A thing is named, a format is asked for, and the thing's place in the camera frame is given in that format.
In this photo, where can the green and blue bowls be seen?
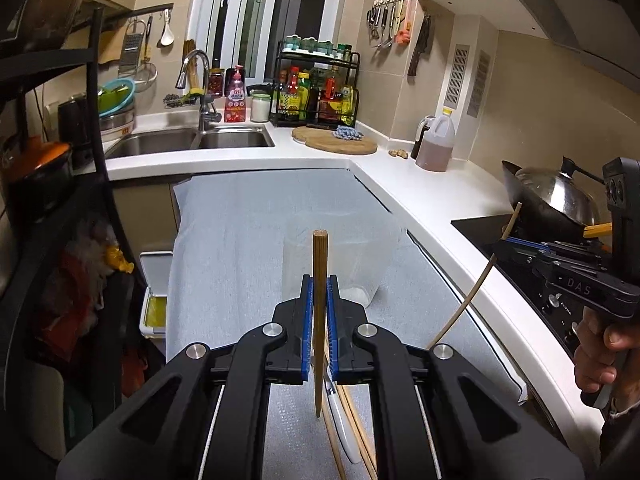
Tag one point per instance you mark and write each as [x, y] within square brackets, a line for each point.
[115, 95]

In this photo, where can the hanging white ladle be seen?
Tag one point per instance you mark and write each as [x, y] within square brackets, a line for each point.
[167, 37]

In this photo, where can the chrome kitchen faucet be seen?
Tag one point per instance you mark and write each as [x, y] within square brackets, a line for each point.
[208, 116]

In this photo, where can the clear plastic utensil container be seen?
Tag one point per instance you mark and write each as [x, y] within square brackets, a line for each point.
[361, 248]

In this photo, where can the hanging cleaver knife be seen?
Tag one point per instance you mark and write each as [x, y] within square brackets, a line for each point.
[421, 45]

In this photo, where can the white trash bin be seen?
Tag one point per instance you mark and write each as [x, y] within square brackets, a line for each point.
[155, 268]

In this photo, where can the black gas stove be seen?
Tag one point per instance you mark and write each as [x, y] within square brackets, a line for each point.
[559, 312]

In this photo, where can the red dish soap pouch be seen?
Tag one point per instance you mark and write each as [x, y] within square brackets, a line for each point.
[235, 95]

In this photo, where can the white jar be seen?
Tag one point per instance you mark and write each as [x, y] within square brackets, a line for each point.
[260, 107]

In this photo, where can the blue dish cloth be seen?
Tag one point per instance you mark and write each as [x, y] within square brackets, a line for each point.
[347, 133]

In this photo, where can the round wooden cutting board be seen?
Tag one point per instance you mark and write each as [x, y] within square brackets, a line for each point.
[324, 140]

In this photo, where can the lone wooden chopstick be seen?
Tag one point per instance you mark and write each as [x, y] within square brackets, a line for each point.
[477, 285]

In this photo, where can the plastic jug of oil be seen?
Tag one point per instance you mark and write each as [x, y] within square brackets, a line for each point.
[436, 142]

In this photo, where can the dark bowl on shelf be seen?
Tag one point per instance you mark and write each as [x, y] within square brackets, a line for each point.
[45, 24]

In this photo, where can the fork with white handle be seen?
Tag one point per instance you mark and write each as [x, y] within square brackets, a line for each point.
[342, 426]

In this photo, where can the stainless steel sink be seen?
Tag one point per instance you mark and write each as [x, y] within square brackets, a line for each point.
[185, 139]

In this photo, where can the black wok with lid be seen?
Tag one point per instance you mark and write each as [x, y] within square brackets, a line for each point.
[552, 204]

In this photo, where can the black spice rack with bottles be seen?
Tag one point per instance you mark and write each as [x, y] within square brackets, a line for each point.
[314, 83]

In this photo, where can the hanging kitchen tools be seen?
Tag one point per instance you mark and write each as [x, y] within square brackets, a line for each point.
[384, 20]

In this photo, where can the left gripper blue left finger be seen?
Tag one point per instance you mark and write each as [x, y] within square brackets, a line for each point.
[204, 414]

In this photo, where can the hanging metal grater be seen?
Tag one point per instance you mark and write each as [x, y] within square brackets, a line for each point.
[131, 46]

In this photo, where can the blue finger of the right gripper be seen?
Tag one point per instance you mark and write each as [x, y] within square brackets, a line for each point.
[520, 257]
[525, 243]

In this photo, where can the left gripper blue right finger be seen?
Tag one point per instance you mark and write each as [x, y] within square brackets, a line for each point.
[435, 415]

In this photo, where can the grey textured table mat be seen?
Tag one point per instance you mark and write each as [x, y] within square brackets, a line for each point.
[243, 245]

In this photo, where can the person's right hand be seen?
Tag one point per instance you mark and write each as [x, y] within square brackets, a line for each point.
[608, 354]

